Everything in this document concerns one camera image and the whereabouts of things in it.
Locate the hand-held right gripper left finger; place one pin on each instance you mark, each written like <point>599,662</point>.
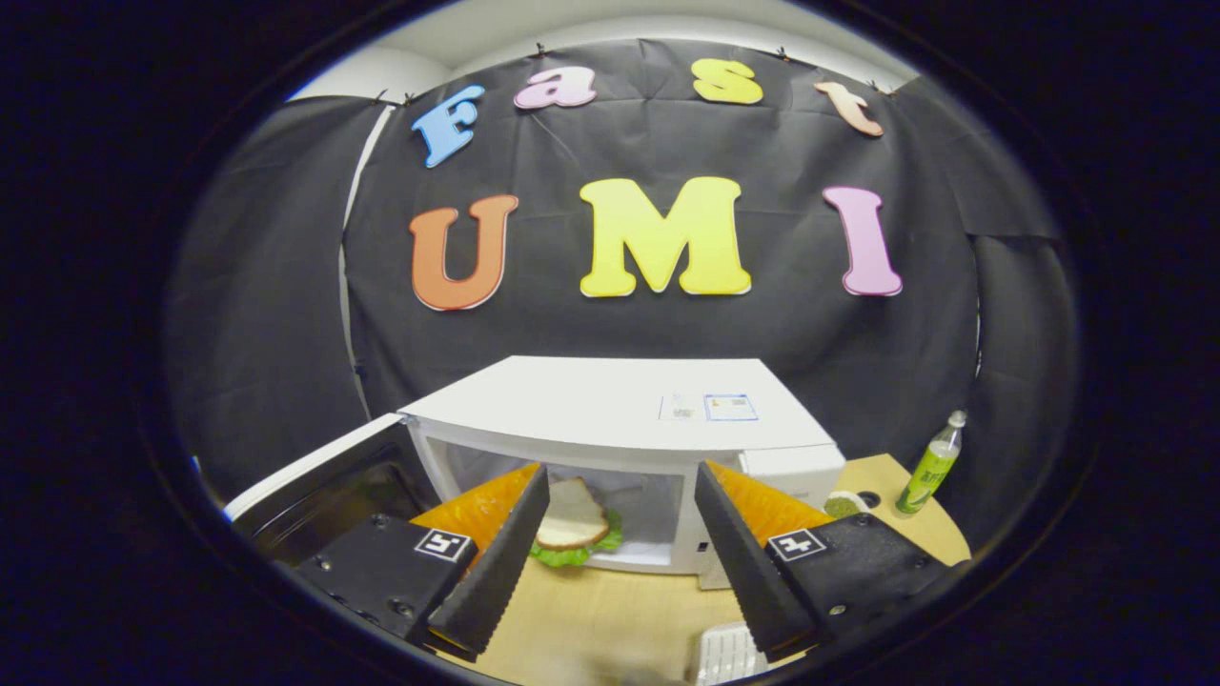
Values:
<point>496,572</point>

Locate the white divided dish of beans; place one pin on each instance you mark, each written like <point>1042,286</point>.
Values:
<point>841,505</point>

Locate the green label drink bottle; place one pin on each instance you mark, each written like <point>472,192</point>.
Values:
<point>929,467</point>

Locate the black backdrop cloth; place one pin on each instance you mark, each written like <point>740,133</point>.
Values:
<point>667,324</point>

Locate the white microwave oven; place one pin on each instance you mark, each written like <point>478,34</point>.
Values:
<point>591,400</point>

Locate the white rectangular tray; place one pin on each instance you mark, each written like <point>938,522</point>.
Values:
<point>724,655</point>

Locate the black round table grommet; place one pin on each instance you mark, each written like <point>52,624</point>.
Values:
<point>869,498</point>

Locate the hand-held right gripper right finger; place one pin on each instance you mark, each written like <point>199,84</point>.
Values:
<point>753,572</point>

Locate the sandwich with lettuce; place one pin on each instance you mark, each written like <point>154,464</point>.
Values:
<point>572,519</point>

